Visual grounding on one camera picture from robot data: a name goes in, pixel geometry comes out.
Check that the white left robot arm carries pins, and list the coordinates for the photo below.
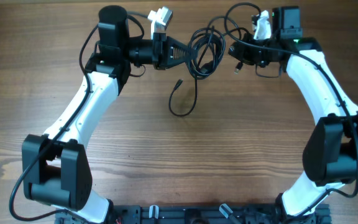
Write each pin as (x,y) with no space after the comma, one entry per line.
(56,171)

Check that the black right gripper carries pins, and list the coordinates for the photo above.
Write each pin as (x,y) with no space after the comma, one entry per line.
(243,55)

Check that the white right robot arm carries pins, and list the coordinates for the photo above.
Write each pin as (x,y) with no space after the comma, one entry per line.
(330,157)

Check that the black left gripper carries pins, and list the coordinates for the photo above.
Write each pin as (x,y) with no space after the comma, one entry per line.
(161,40)

